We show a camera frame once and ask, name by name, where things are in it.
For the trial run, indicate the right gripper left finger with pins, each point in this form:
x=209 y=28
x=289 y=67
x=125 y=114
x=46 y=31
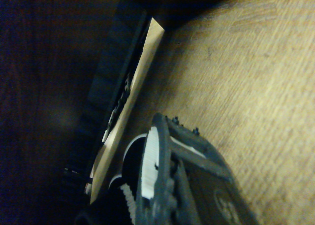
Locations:
x=162 y=161

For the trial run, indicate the black shoe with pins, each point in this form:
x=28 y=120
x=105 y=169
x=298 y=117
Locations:
x=133 y=166

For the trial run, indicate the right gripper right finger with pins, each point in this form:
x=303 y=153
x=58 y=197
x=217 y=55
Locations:
x=194 y=146

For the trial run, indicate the brown shoe rack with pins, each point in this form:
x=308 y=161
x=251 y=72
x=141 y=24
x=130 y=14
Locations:
x=49 y=87

